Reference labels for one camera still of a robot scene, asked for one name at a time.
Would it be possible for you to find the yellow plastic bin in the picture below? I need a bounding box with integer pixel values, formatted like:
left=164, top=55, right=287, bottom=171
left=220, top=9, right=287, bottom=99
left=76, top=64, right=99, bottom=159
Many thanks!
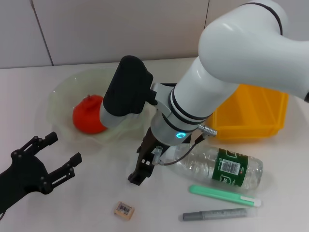
left=207, top=84, right=289, bottom=143

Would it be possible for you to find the grey marker pen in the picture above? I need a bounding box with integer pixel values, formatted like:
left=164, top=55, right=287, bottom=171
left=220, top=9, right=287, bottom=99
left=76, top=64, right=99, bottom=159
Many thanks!
left=182, top=207, right=258, bottom=221

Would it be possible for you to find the right wrist cable with plug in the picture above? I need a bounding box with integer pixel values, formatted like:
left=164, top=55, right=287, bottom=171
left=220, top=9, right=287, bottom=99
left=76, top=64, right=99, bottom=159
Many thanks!
left=152, top=124, right=218, bottom=167

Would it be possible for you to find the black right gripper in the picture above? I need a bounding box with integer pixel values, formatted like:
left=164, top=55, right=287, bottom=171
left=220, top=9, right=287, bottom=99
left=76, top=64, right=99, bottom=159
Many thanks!
left=127, top=128, right=170, bottom=187

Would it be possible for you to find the beige eraser with barcode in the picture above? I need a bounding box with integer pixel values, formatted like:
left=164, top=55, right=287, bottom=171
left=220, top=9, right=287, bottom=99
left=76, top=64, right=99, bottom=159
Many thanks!
left=113, top=200, right=135, bottom=221

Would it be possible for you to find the translucent green wavy fruit plate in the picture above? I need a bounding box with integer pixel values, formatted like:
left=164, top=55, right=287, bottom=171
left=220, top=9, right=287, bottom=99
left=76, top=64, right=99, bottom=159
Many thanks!
left=47, top=67, right=155, bottom=146

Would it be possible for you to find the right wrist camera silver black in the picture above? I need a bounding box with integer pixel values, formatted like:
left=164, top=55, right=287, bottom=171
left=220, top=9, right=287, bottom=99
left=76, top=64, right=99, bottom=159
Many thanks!
left=99, top=55, right=158, bottom=128

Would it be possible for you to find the red-orange toy orange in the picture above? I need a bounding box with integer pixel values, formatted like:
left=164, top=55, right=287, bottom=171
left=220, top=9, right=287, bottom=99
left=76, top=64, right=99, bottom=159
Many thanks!
left=73, top=94, right=109, bottom=135

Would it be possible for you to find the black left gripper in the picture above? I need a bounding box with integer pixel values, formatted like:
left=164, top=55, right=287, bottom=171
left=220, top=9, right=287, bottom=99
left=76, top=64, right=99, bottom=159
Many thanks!
left=0, top=131, right=83, bottom=211

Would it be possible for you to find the green pen with clear cap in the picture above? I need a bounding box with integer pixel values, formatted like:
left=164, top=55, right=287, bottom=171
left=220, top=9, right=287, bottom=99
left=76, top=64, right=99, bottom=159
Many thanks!
left=189, top=185, right=263, bottom=208

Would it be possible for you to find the clear water bottle green label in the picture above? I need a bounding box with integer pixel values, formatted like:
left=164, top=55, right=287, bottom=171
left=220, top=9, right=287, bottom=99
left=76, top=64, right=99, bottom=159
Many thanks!
left=166, top=144, right=264, bottom=190

